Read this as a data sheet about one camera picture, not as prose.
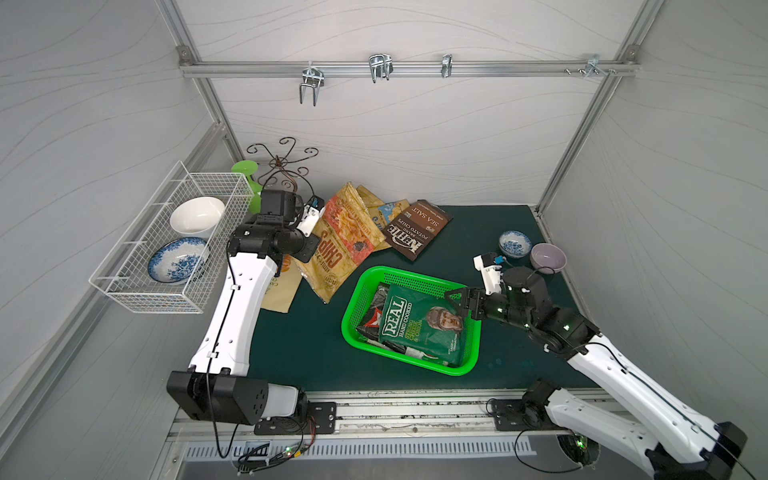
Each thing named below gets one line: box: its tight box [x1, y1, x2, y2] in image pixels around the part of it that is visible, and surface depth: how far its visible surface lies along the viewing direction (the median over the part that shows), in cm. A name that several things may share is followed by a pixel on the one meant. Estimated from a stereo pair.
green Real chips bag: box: [379, 284, 465, 365], surface depth 86 cm
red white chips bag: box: [261, 254, 304, 314], surface depth 97 cm
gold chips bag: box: [356, 184, 385, 219], surface depth 122 cm
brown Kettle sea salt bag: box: [382, 199, 454, 262], surface depth 113 cm
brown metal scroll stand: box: [246, 136, 319, 196], surface depth 95 cm
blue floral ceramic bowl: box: [499, 230, 532, 259], surface depth 110 cm
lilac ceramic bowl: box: [530, 242, 568, 274], surface depth 103 cm
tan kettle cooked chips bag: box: [294, 182, 386, 303], surface depth 86 cm
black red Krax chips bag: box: [357, 283, 390, 339], surface depth 90 cm
